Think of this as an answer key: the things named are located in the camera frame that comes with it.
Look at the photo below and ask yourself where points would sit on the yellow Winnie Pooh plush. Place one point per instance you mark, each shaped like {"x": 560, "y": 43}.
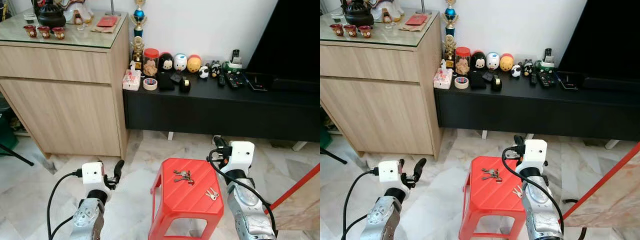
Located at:
{"x": 506, "y": 63}
{"x": 194, "y": 65}

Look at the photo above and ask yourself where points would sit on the clear jar red lid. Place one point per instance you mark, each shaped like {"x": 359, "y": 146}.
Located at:
{"x": 462, "y": 64}
{"x": 151, "y": 65}

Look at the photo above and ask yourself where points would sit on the tall blue gold trophy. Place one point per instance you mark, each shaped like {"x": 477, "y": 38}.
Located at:
{"x": 450, "y": 12}
{"x": 139, "y": 15}

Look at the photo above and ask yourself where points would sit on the black tripod leg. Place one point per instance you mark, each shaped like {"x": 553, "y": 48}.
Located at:
{"x": 334, "y": 156}
{"x": 17, "y": 156}

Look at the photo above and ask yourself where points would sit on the green toy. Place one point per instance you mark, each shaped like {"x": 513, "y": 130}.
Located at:
{"x": 539, "y": 65}
{"x": 227, "y": 66}

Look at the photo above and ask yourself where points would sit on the light wooden cabinet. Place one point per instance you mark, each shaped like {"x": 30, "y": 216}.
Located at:
{"x": 375, "y": 105}
{"x": 60, "y": 105}

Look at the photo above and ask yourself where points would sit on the small dark grey wallet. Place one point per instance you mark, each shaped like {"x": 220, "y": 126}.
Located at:
{"x": 176, "y": 77}
{"x": 488, "y": 76}

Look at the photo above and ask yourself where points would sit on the wide black remote control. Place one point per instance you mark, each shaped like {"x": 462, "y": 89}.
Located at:
{"x": 545, "y": 80}
{"x": 233, "y": 81}

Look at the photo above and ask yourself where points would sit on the black fabric pouch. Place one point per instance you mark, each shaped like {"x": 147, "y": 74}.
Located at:
{"x": 165, "y": 82}
{"x": 476, "y": 81}

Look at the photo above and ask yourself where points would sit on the red packet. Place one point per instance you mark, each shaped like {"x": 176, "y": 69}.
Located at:
{"x": 107, "y": 21}
{"x": 416, "y": 20}

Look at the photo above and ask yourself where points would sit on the marble pattern board red edge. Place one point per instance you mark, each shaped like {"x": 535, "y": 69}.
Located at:
{"x": 300, "y": 205}
{"x": 610, "y": 195}

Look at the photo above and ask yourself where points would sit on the small panda plush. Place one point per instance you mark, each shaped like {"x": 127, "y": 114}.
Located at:
{"x": 204, "y": 72}
{"x": 516, "y": 71}

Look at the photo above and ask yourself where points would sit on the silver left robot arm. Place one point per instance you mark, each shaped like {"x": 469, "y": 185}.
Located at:
{"x": 87, "y": 220}
{"x": 380, "y": 220}

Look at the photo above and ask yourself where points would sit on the slim black remote control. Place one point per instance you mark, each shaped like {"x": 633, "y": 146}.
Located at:
{"x": 221, "y": 80}

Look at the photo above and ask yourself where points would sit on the black television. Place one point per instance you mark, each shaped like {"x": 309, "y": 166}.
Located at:
{"x": 600, "y": 40}
{"x": 290, "y": 40}

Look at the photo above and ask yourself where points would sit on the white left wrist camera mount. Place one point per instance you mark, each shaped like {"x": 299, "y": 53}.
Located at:
{"x": 389, "y": 172}
{"x": 92, "y": 175}

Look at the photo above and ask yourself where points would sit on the red plastic stool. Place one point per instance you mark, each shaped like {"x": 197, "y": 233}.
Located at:
{"x": 490, "y": 200}
{"x": 185, "y": 200}

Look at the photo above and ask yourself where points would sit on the black bird plush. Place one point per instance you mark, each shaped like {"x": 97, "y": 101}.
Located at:
{"x": 215, "y": 70}
{"x": 527, "y": 68}

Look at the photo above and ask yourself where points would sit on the pair of silver keys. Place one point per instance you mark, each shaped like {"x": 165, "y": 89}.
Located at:
{"x": 212, "y": 195}
{"x": 517, "y": 191}

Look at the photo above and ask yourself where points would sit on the white pink tissue pack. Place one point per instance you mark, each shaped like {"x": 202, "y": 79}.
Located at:
{"x": 442, "y": 79}
{"x": 131, "y": 80}

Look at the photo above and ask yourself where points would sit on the dark green bin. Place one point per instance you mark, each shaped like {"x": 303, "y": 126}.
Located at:
{"x": 325, "y": 137}
{"x": 6, "y": 132}

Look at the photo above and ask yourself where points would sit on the glass cabinet top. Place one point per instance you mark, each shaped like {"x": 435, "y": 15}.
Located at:
{"x": 85, "y": 37}
{"x": 395, "y": 36}

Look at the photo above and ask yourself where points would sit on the small gold trophy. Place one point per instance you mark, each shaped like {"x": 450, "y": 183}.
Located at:
{"x": 449, "y": 49}
{"x": 138, "y": 50}

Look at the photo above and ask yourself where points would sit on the white porcelain figurine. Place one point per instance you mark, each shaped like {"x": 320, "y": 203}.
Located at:
{"x": 387, "y": 10}
{"x": 77, "y": 10}

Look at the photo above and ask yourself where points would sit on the black low TV console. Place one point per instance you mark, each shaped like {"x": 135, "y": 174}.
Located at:
{"x": 525, "y": 112}
{"x": 210, "y": 112}

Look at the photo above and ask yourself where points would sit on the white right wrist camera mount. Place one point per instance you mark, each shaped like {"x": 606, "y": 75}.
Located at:
{"x": 241, "y": 156}
{"x": 534, "y": 155}

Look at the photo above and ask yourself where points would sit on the white Donald Duck plush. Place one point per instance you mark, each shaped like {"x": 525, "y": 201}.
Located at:
{"x": 180, "y": 62}
{"x": 492, "y": 61}

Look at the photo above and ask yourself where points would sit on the Mickey Mouse plush ball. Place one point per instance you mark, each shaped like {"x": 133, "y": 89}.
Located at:
{"x": 478, "y": 62}
{"x": 167, "y": 64}

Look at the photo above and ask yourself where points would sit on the small red cup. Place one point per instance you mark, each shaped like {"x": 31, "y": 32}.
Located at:
{"x": 365, "y": 32}
{"x": 30, "y": 31}
{"x": 44, "y": 32}
{"x": 336, "y": 30}
{"x": 58, "y": 33}
{"x": 351, "y": 31}

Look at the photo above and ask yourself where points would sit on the beige masking tape roll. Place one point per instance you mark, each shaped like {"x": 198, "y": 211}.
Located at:
{"x": 457, "y": 83}
{"x": 146, "y": 85}

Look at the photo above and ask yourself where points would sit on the black incense burner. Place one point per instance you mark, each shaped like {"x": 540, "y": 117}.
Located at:
{"x": 51, "y": 17}
{"x": 358, "y": 17}

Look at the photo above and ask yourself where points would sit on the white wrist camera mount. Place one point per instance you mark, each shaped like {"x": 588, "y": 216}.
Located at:
{"x": 389, "y": 172}
{"x": 92, "y": 175}
{"x": 534, "y": 155}
{"x": 241, "y": 156}

